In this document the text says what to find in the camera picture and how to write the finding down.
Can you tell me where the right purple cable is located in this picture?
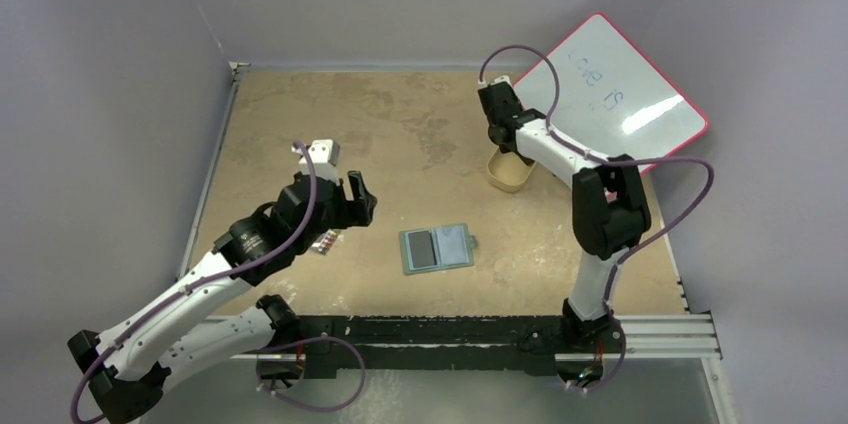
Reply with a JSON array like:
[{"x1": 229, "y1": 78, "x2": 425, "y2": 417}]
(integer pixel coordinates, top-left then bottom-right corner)
[{"x1": 479, "y1": 44, "x2": 717, "y2": 396}]

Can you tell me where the green card holder wallet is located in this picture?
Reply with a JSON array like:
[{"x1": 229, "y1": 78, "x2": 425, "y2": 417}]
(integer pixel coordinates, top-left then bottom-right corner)
[{"x1": 398, "y1": 223, "x2": 478, "y2": 276}]

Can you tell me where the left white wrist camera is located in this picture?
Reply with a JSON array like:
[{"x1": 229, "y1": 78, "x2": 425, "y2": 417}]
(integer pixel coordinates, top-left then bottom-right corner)
[{"x1": 291, "y1": 139, "x2": 341, "y2": 184}]

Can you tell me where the colourful marker pack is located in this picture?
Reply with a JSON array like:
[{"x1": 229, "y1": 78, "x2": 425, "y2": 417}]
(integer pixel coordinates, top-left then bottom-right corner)
[{"x1": 310, "y1": 229, "x2": 342, "y2": 255}]

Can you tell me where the beige oval tray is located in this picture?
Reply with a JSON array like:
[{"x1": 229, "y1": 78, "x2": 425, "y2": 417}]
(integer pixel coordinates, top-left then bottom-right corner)
[{"x1": 485, "y1": 148, "x2": 536, "y2": 193}]

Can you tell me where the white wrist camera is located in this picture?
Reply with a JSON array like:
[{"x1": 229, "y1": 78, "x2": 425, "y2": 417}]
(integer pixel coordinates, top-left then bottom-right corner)
[
  {"x1": 487, "y1": 75, "x2": 512, "y2": 86},
  {"x1": 291, "y1": 139, "x2": 341, "y2": 184}
]

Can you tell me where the pink framed whiteboard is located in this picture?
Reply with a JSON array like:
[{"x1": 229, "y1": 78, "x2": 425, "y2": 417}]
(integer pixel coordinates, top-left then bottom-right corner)
[{"x1": 514, "y1": 13, "x2": 709, "y2": 180}]

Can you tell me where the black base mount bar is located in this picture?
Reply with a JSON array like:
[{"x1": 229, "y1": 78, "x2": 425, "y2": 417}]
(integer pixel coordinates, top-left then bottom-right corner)
[{"x1": 298, "y1": 315, "x2": 626, "y2": 378}]

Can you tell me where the aluminium rail frame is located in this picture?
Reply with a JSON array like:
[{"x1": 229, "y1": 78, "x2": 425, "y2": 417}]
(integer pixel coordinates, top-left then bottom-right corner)
[{"x1": 115, "y1": 61, "x2": 740, "y2": 424}]

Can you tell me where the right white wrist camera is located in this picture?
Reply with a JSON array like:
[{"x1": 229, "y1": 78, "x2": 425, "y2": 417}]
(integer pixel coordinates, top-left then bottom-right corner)
[{"x1": 487, "y1": 75, "x2": 512, "y2": 86}]

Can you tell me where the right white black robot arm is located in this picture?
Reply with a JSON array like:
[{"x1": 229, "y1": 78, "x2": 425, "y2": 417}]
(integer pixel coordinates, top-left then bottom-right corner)
[{"x1": 478, "y1": 77, "x2": 651, "y2": 351}]

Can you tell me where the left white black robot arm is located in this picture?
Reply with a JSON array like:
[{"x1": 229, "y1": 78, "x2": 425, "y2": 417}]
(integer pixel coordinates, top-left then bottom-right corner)
[{"x1": 67, "y1": 169, "x2": 377, "y2": 423}]

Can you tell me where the black VIP card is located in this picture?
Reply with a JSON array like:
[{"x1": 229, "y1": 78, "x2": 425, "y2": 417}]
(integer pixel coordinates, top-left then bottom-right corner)
[{"x1": 405, "y1": 230, "x2": 438, "y2": 271}]

